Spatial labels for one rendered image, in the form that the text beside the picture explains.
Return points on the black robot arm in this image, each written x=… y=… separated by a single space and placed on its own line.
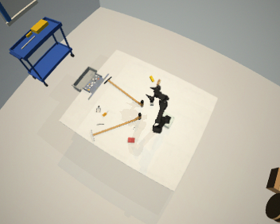
x=163 y=103

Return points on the tan wooden pole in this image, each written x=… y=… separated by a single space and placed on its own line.
x=140 y=103

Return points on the red rectangular block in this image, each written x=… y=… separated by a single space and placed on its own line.
x=130 y=140

